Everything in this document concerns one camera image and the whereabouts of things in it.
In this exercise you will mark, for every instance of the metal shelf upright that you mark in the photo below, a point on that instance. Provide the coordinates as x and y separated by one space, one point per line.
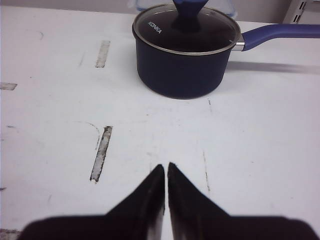
303 12

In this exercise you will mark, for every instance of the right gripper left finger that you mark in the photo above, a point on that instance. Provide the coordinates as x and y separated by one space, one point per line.
137 217

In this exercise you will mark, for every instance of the dark blue saucepan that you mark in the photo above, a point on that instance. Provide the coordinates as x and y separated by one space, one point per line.
192 76

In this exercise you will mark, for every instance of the clear plastic food container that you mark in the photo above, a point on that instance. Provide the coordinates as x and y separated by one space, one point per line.
225 6

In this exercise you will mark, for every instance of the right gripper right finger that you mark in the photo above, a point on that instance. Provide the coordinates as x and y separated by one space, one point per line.
195 217

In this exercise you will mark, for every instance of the glass pot lid blue knob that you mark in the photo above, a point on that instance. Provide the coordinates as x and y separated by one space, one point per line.
186 27

